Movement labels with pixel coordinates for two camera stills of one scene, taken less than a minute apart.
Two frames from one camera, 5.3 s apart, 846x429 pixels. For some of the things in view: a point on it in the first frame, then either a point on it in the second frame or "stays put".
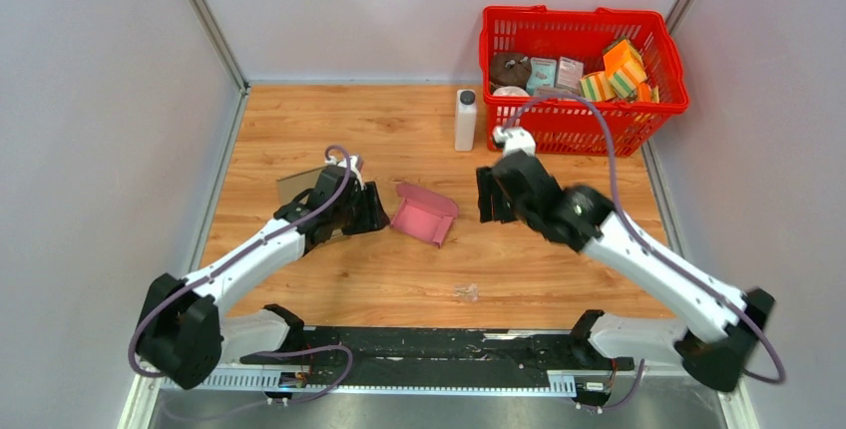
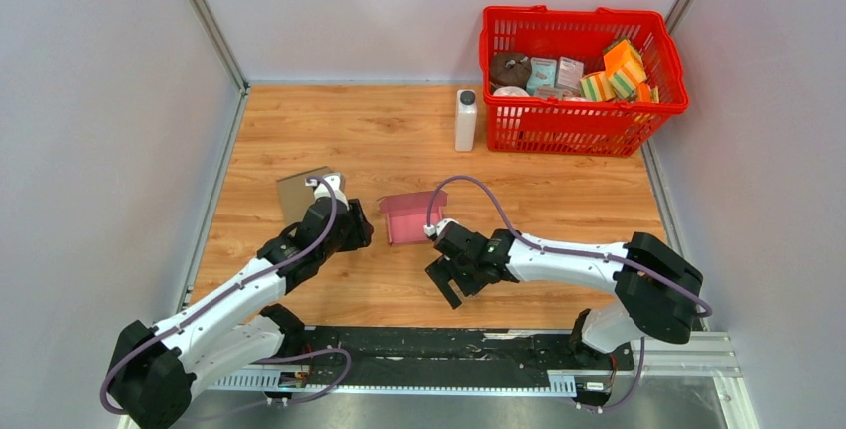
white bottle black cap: [465, 122] stays put
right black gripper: [487, 210] -> [442, 271]
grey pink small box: [570, 73] stays put
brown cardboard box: [290, 187] stays put
